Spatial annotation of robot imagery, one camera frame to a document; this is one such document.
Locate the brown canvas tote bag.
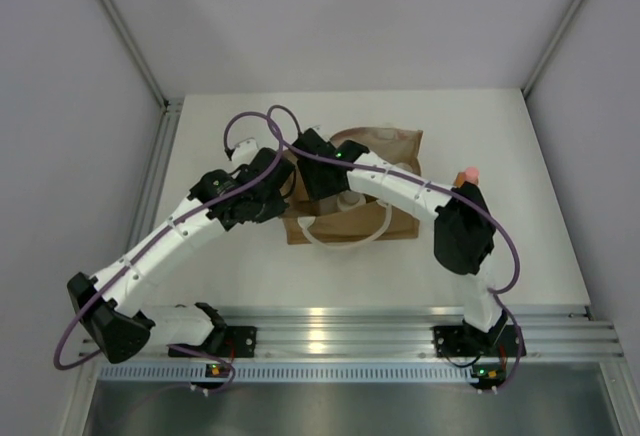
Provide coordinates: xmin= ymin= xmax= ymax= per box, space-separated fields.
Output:
xmin=281 ymin=127 xmax=423 ymax=245

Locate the orange bottle pink cap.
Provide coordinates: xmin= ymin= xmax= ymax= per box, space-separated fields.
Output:
xmin=454 ymin=167 xmax=479 ymax=188

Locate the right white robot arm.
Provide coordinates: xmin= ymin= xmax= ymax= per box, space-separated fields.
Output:
xmin=291 ymin=129 xmax=516 ymax=357

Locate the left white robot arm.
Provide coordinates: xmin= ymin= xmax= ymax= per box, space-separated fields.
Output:
xmin=67 ymin=148 xmax=296 ymax=364

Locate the round white jar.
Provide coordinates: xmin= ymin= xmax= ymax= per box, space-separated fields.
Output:
xmin=336 ymin=191 xmax=366 ymax=212

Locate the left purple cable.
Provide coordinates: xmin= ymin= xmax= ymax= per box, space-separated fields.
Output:
xmin=53 ymin=111 xmax=287 ymax=370

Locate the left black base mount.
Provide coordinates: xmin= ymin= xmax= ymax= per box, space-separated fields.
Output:
xmin=168 ymin=326 xmax=257 ymax=359

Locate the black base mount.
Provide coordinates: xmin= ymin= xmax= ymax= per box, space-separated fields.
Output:
xmin=168 ymin=326 xmax=257 ymax=359
xmin=433 ymin=324 xmax=527 ymax=359

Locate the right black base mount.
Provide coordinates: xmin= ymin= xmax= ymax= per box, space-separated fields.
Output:
xmin=433 ymin=324 xmax=527 ymax=359

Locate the slotted grey cable duct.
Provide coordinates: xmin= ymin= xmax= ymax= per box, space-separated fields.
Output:
xmin=99 ymin=361 xmax=498 ymax=383

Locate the left aluminium frame post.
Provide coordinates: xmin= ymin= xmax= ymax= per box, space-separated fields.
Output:
xmin=96 ymin=0 xmax=168 ymax=109

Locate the aluminium frame post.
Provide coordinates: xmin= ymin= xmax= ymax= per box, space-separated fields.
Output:
xmin=521 ymin=0 xmax=588 ymax=100
xmin=96 ymin=0 xmax=168 ymax=109

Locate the aluminium mounting rail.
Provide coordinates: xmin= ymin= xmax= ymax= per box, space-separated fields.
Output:
xmin=220 ymin=305 xmax=624 ymax=362

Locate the right aluminium frame post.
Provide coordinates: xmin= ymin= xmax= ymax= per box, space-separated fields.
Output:
xmin=521 ymin=0 xmax=588 ymax=100

